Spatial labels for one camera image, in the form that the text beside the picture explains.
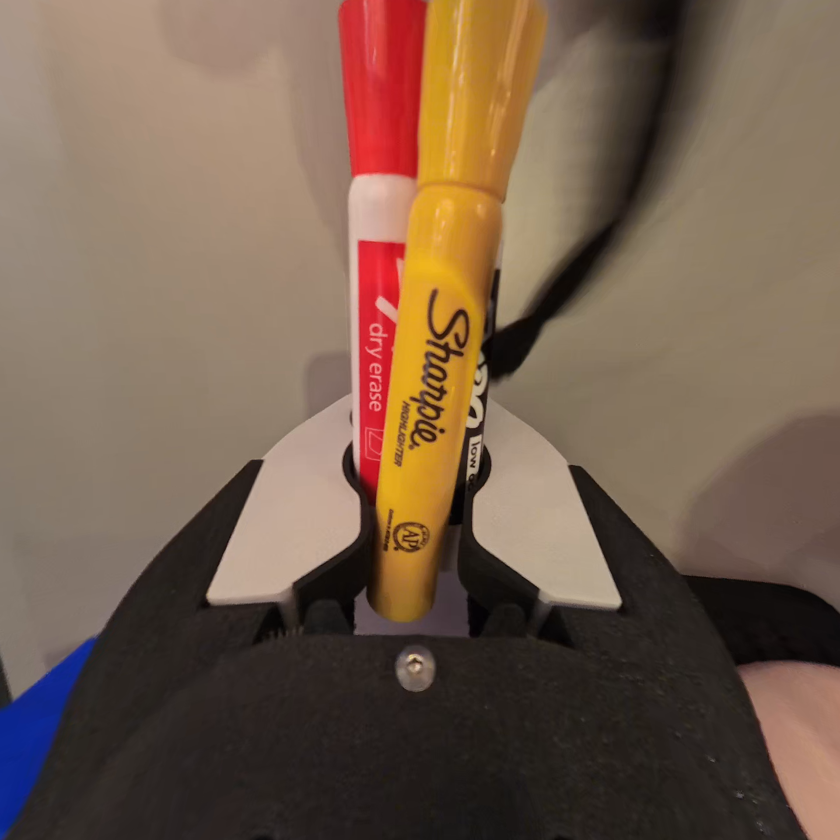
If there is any red capped marker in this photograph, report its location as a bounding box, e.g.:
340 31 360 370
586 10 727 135
338 0 427 503

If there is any yellow highlighter marker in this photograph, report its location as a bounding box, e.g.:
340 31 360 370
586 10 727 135
365 0 549 623

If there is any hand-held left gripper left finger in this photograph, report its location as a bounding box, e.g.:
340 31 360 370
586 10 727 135
205 397 374 619

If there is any blue plastic bin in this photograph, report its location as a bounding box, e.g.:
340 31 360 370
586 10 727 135
0 640 99 840

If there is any black hook-and-loop strap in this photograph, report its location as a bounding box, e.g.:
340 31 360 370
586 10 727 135
489 0 700 385

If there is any black capped marker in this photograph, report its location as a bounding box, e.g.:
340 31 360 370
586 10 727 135
459 243 505 526

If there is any person's left forearm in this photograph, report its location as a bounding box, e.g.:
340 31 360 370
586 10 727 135
735 659 840 840

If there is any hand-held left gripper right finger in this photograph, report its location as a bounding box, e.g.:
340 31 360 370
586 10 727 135
459 400 623 621

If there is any black textured pad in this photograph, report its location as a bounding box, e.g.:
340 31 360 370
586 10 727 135
682 574 840 665

